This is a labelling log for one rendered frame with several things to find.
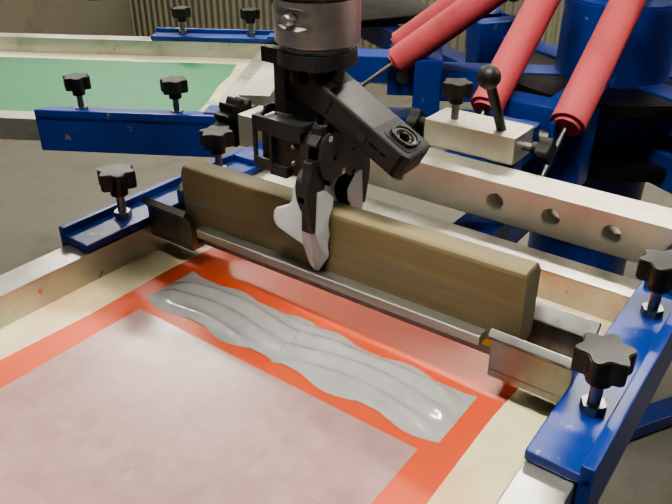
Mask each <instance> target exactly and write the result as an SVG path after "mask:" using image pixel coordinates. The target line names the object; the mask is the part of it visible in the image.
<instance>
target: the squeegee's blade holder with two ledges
mask: <svg viewBox="0 0 672 504"><path fill-rule="evenodd" d="M196 231H197V237H198V238H200V239H203V240H205V241H208V242H211V243H213V244H216V245H218V246H221V247H224V248H226V249H229V250H231V251H234V252H237V253H239V254H242V255H244V256H247V257H249V258H252V259H255V260H257V261H260V262H262V263H265V264H268V265H270V266H273V267H275V268H278V269H281V270H283V271H286V272H288V273H291V274H294V275H296V276H299V277H301V278H304V279H307V280H309V281H312V282H314V283H317V284H320V285H322V286H325V287H327V288H330V289H333V290H335V291H338V292H340V293H343V294H345V295H348V296H351V297H353V298H356V299H358V300H361V301H364V302H366V303H369V304H371V305H374V306H377V307H379V308H382V309H384V310H387V311H390V312H392V313H395V314H397V315H400V316H403V317H405V318H408V319H410V320H413V321H416V322H418V323H421V324H423V325H426V326H429V327H431V328H434V329H436V330H439V331H442V332H444V333H447V334H449V335H452V336H454V337H457V338H460V339H462V340H465V341H467V342H470V343H473V344H475V345H480V344H481V343H482V342H483V341H484V340H485V334H486V329H483V328H481V327H478V326H475V325H473V324H470V323H467V322H464V321H462V320H459V319H456V318H454V317H451V316H448V315H446V314H443V313H440V312H437V311H435V310H432V309H429V308H427V307H424V306H421V305H419V304H416V303H413V302H410V301H408V300H405V299H402V298H400V297H397V296H394V295H391V294H389V293H386V292H383V291H381V290H378V289H375V288H373V287H370V286H367V285H364V284H362V283H359V282H356V281H354V280H351V279H348V278H346V277H343V276H340V275H337V274H335V273H332V272H329V271H327V270H324V269H320V270H319V271H316V270H313V268H312V266H311V265H310V264H308V263H305V262H302V261H300V260H297V259H294V258H291V257H289V256H286V255H283V254H281V253H278V252H275V251H273V250H270V249H267V248H264V247H262V246H259V245H256V244H254V243H251V242H248V241H245V240H243V239H240V238H237V237H235V236H232V235H229V234H227V233H224V232H221V231H218V230H216V229H213V228H210V227H208V226H205V225H204V226H202V227H200V228H198V229H197V230H196Z"/></svg>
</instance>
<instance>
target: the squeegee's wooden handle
mask: <svg viewBox="0 0 672 504"><path fill-rule="evenodd" d="M181 176H182V184H183V193H184V202H185V210H186V212H187V213H189V214H190V215H192V216H194V218H195V226H196V230H197V229H198V228H200V227H202V226H204V225H205V226H208V227H210V228H213V229H216V230H218V231H221V232H224V233H227V234H229V235H232V236H235V237H237V238H240V239H243V240H245V241H248V242H251V243H254V244H256V245H259V246H262V247H264V248H267V249H270V250H273V251H275V252H278V253H281V254H283V255H286V256H289V257H291V258H294V259H297V260H300V261H302V262H305V263H308V264H310V263H309V261H308V259H307V256H306V252H305V249H304V247H303V245H302V244H301V243H300V242H298V241H297V240H296V239H294V238H293V237H291V236H290V235H288V234H287V233H286V232H284V231H283V230H281V229H280V228H279V227H278V226H277V225H276V224H275V221H274V210H275V209H276V208H277V207H278V206H282V205H286V204H290V203H291V201H292V191H293V188H291V187H288V186H285V185H281V184H278V183H275V182H271V181H268V180H265V179H261V178H258V177H255V176H252V175H248V174H245V173H242V172H238V171H235V170H232V169H228V168H225V167H222V166H219V165H215V164H212V163H209V162H205V161H202V160H198V159H196V160H193V161H191V162H188V163H186V164H184V165H183V167H182V170H181ZM329 231H330V238H329V242H328V250H329V253H330V256H329V258H328V259H327V260H326V262H325V263H324V265H323V266H322V268H321V269H324V270H327V271H329V272H332V273H335V274H337V275H340V276H343V277H346V278H348V279H351V280H354V281H356V282H359V283H362V284H364V285H367V286H370V287H373V288H375V289H378V290H381V291H383V292H386V293H389V294H391V295H394V296H397V297H400V298H402V299H405V300H408V301H410V302H413V303H416V304H419V305H421V306H424V307H427V308H429V309H432V310H435V311H437V312H440V313H443V314H446V315H448V316H451V317H454V318H456V319H459V320H462V321H464V322H467V323H470V324H473V325H475V326H478V327H481V328H483V329H486V334H485V339H488V340H491V339H490V338H489V337H488V335H489V332H490V330H491V328H493V329H496V330H498V331H501V332H504V333H506V334H509V335H512V336H514V337H517V338H519V339H522V340H526V339H527V338H528V337H529V335H530V334H531V331H532V325H533V318H534V312H535V305H536V298H537V292H538V285H539V279H540V272H541V267H540V264H539V262H536V261H532V260H529V259H526V258H522V257H519V256H516V255H512V254H509V253H506V252H502V251H499V250H496V249H493V248H489V247H486V246H483V245H479V244H476V243H473V242H469V241H466V240H463V239H460V238H456V237H453V236H450V235H446V234H443V233H440V232H436V231H433V230H430V229H427V228H423V227H420V226H417V225H413V224H410V223H407V222H403V221H400V220H397V219H394V218H390V217H387V216H384V215H380V214H377V213H374V212H370V211H367V210H364V209H361V208H357V207H354V206H351V205H347V204H344V203H341V202H337V201H334V200H333V209H332V212H331V215H330V218H329ZM491 341H492V340H491Z"/></svg>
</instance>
